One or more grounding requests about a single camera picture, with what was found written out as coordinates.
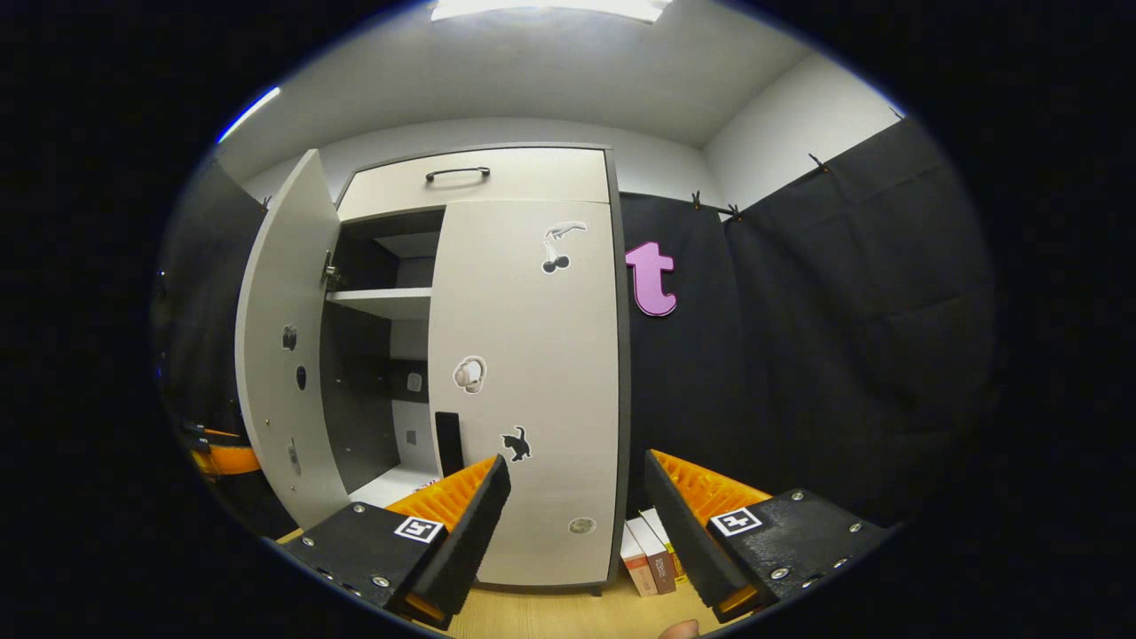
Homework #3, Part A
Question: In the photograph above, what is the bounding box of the wide ceiling light panel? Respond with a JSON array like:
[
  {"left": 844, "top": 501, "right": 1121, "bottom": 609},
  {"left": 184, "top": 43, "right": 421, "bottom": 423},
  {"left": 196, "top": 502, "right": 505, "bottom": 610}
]
[{"left": 432, "top": 0, "right": 673, "bottom": 23}]

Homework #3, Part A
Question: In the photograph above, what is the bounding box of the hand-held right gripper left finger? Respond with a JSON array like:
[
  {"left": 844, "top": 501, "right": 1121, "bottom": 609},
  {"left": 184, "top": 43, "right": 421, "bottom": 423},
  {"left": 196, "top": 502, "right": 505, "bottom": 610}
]
[{"left": 282, "top": 454, "right": 513, "bottom": 631}]

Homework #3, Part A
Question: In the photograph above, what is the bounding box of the grey and white shoe cabinet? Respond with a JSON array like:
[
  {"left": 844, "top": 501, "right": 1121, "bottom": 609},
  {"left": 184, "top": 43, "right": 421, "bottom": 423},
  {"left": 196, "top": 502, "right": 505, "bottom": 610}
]
[{"left": 319, "top": 142, "right": 633, "bottom": 597}]

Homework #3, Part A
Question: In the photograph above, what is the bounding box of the brown book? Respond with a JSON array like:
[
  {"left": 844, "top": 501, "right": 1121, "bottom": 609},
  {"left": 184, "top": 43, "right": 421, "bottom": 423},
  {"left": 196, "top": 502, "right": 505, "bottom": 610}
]
[{"left": 627, "top": 517, "right": 678, "bottom": 595}]

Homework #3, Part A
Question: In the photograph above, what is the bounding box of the narrow ceiling light strip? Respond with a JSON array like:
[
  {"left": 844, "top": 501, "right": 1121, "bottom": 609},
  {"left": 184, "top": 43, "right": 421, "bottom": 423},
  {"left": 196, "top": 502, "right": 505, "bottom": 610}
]
[{"left": 217, "top": 86, "right": 282, "bottom": 143}]

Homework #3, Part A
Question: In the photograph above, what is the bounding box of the black backdrop cloth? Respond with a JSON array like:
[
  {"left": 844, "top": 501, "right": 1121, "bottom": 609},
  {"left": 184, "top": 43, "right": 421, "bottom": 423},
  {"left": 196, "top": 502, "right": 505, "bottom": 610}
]
[{"left": 151, "top": 115, "right": 999, "bottom": 535}]

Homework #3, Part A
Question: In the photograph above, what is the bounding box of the cream cabinet drawer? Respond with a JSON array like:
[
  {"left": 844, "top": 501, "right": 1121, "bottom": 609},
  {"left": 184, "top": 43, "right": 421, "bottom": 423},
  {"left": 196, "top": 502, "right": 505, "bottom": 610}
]
[{"left": 337, "top": 146, "right": 611, "bottom": 223}]

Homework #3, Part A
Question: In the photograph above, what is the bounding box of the yellow edged book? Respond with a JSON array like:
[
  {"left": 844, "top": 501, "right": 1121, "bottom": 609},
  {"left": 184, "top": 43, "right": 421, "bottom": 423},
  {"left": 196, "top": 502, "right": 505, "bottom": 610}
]
[{"left": 641, "top": 508, "right": 686, "bottom": 578}]

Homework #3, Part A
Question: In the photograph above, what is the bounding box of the white cabinet door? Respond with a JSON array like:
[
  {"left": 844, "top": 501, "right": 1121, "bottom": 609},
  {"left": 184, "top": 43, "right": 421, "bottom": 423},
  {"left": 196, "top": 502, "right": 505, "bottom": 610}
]
[
  {"left": 428, "top": 200, "right": 620, "bottom": 588},
  {"left": 234, "top": 149, "right": 351, "bottom": 531}
]

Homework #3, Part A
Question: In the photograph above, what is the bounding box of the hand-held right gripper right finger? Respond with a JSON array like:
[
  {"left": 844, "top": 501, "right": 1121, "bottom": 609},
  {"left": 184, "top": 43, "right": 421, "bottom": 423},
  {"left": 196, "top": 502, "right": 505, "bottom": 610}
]
[{"left": 643, "top": 448, "right": 893, "bottom": 625}]

